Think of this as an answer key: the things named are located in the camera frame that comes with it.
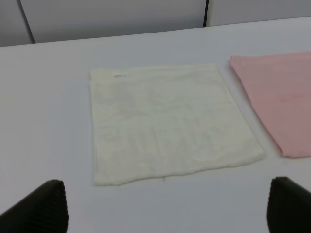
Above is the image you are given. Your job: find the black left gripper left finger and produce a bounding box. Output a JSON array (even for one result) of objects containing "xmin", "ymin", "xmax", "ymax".
[{"xmin": 0, "ymin": 180, "xmax": 69, "ymax": 233}]

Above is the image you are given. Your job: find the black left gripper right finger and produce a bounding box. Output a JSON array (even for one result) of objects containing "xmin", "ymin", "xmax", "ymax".
[{"xmin": 266, "ymin": 177, "xmax": 311, "ymax": 233}]

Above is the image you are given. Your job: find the pink towel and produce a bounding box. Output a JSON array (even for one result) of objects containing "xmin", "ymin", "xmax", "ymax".
[{"xmin": 230, "ymin": 52, "xmax": 311, "ymax": 158}]

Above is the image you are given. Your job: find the white towel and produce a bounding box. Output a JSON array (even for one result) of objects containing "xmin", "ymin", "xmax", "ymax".
[{"xmin": 90, "ymin": 64, "xmax": 265, "ymax": 186}]

